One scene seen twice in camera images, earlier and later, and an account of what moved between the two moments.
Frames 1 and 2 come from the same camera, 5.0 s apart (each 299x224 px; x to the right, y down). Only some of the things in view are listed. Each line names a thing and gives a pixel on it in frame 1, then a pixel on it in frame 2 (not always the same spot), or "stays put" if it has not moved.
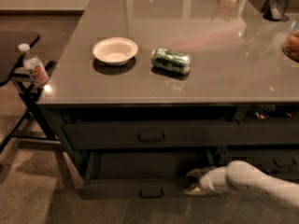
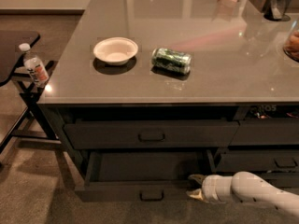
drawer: (155, 135) stays put
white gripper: (207, 182) to (210, 188)
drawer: (264, 132) stays put
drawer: (140, 175) stays put
